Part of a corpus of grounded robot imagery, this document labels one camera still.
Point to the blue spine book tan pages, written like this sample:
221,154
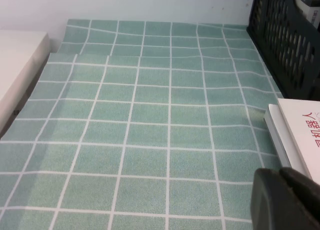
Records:
306,4

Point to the white book grey edge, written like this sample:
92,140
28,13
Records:
277,129

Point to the white brochure red Chinese title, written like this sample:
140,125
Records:
300,129

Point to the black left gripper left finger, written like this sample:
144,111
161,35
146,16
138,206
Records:
268,202

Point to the white box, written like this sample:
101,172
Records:
15,64

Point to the green checked tablecloth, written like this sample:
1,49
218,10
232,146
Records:
140,129

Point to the black plastic book holder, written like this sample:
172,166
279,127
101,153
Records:
280,39

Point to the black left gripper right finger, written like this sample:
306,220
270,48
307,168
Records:
307,205

